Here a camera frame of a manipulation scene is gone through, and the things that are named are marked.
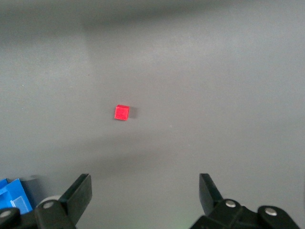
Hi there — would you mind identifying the small red cube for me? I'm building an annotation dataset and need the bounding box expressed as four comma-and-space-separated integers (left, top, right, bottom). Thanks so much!
113, 104, 130, 122

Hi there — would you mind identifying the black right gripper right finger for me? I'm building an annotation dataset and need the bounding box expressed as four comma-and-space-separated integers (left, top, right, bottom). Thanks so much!
189, 173, 301, 229

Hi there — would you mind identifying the blue plastic fixture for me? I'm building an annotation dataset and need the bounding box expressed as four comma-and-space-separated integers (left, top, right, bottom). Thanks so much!
0, 178, 33, 215

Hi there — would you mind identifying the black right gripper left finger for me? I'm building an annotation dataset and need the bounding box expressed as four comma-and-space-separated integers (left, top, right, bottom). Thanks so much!
0, 173, 93, 229

